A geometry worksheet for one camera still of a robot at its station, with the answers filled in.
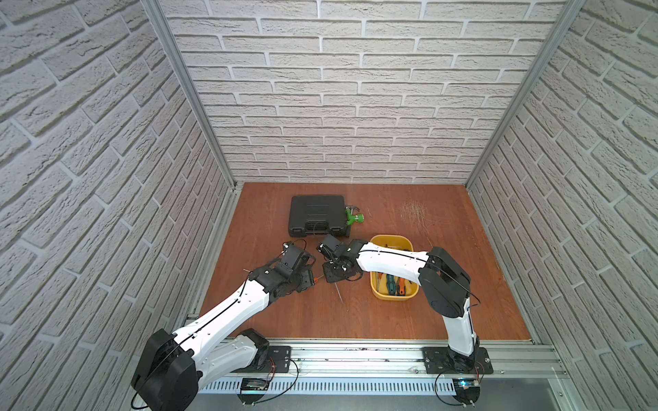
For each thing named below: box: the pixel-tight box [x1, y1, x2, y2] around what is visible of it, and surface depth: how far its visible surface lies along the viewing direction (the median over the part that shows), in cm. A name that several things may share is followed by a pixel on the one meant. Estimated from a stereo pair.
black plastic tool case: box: [287, 195, 350, 238], surface depth 102 cm
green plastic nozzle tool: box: [345, 205, 365, 227], surface depth 106 cm
